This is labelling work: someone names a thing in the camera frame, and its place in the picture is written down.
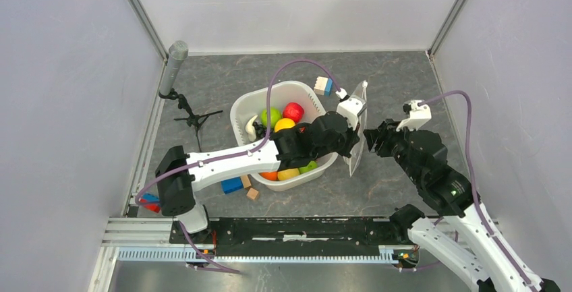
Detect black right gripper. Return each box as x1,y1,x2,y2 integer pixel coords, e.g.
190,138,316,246
362,117,422,183

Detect clear dotted zip bag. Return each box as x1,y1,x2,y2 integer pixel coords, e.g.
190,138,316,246
347,80,368,177

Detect yellow apple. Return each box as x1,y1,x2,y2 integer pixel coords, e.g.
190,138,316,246
274,118,296,132

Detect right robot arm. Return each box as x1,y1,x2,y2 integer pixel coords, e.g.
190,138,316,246
364,119,560,291

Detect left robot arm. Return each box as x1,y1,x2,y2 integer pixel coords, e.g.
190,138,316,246
155,111,364,243

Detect small green lime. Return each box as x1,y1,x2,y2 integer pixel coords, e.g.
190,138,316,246
298,160,318,174

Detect red apple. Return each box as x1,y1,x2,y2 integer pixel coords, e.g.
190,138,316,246
282,102,305,123

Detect white and blue block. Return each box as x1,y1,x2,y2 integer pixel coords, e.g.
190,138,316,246
314,76,333,96

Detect yellow bumpy lemon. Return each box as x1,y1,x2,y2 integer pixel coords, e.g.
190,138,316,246
277,168,300,181

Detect green apple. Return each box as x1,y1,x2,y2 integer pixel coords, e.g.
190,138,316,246
260,107,282,129

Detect orange fruit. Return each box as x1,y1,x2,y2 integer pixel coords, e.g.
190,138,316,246
259,171,278,181

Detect white garlic clove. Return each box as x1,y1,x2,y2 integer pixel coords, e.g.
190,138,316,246
245,115,258,142

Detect white plastic basket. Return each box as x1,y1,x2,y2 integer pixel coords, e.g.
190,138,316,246
230,81,338,192

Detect tan wooden block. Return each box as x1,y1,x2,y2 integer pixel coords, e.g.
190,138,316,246
240,175,252,189

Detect small wooden cube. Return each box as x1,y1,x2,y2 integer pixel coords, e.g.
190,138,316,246
246,188,260,201

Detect blue green stacked blocks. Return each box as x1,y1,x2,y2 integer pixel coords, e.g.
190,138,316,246
221,177,244,194

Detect black microphone tripod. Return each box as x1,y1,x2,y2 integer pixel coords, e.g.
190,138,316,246
158,88,223,152

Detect grey microphone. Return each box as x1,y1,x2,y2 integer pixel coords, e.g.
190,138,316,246
158,40,189,98

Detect red blue block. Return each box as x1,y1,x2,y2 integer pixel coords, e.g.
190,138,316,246
140,193,161,214

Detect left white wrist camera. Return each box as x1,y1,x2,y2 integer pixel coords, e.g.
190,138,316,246
336,85,367,130

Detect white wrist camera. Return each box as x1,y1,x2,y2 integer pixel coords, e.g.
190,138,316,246
336,85,367,130
396,100,432,132

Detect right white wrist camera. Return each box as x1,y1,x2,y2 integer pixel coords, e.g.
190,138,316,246
396,100,432,132

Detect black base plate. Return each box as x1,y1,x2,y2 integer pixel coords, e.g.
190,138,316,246
190,216,411,257

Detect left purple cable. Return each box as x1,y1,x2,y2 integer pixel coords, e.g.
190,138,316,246
134,58,346,274

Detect aluminium rail frame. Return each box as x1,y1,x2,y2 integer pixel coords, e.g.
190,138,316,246
92,216,506,271

